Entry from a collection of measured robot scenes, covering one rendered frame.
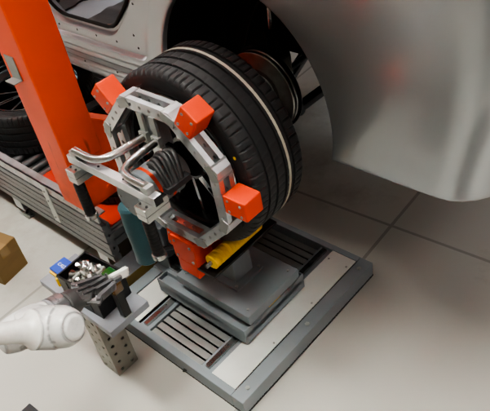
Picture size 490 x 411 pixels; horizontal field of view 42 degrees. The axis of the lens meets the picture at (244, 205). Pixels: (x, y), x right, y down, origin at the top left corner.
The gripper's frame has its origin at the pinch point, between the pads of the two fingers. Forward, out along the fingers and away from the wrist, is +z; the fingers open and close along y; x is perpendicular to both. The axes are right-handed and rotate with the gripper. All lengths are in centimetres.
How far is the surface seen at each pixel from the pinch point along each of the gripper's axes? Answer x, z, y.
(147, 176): -27.2, 16.2, 2.0
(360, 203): 30, 146, -7
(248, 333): 44, 47, -15
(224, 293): 34, 51, 0
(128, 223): -4.6, 18.7, 15.5
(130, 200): -19.9, 11.3, 5.0
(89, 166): -30.7, 4.4, 14.8
